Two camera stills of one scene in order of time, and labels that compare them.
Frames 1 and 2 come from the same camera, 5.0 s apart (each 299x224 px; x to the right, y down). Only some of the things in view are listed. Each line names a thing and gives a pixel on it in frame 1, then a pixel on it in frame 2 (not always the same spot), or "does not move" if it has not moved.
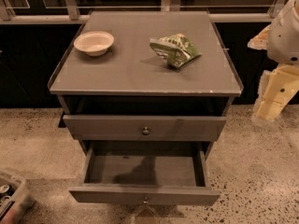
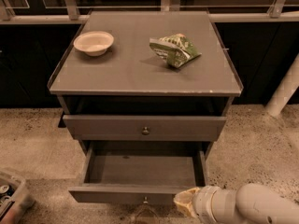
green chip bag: [177, 49] does not move
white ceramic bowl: [95, 43] does not move
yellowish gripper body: [284, 37] to [202, 203]
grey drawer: [147, 174] does not move
